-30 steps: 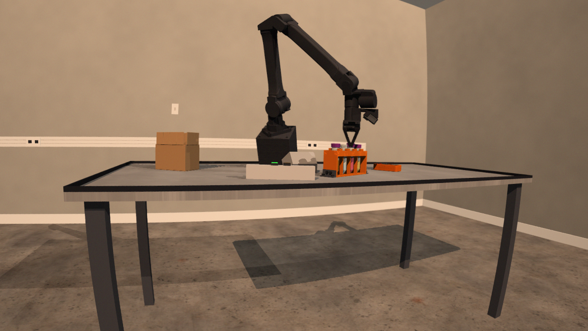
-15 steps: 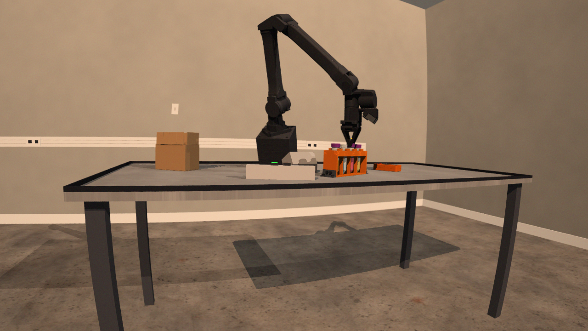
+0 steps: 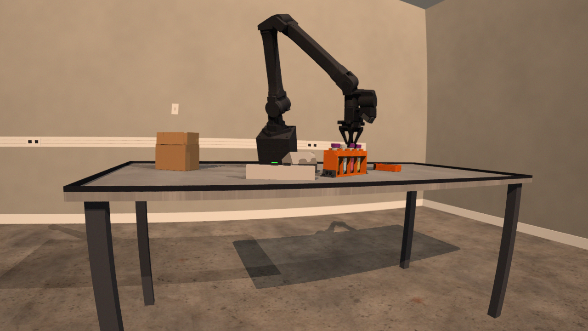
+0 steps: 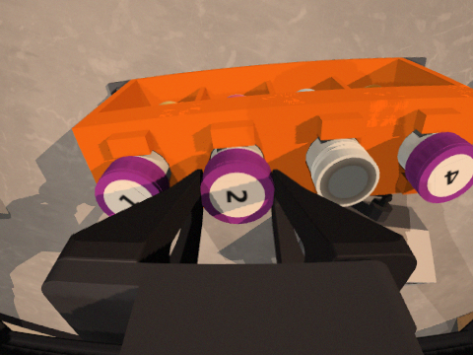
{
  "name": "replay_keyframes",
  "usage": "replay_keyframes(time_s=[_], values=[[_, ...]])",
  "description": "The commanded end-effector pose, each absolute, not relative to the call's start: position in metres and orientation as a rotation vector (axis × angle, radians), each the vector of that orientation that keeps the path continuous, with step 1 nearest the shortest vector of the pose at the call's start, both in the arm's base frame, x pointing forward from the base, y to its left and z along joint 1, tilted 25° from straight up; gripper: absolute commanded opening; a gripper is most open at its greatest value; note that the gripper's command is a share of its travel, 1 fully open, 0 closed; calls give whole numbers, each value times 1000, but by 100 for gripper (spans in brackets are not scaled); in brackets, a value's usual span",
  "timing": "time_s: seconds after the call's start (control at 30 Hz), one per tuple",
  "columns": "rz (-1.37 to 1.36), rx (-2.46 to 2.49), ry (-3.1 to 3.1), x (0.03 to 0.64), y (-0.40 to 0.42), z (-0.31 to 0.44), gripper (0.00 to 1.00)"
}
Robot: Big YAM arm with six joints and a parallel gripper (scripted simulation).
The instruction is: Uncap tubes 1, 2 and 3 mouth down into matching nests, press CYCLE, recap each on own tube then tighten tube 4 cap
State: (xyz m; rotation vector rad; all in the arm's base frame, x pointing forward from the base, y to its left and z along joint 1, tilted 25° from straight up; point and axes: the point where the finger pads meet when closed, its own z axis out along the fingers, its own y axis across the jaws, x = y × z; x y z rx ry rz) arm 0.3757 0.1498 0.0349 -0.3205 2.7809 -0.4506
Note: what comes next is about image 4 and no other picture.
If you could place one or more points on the brown cardboard box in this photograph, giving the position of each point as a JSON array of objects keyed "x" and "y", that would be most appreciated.
[{"x": 462, "y": 321}]

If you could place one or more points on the black table edge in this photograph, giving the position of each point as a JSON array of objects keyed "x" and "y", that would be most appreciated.
[{"x": 38, "y": 328}]

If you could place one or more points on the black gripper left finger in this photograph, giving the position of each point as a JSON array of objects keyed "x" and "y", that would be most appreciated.
[{"x": 146, "y": 230}]

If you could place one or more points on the beige key housing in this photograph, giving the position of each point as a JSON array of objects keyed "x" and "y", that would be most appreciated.
[{"x": 404, "y": 221}]

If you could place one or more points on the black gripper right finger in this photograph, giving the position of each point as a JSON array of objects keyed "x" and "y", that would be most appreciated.
[{"x": 331, "y": 232}]

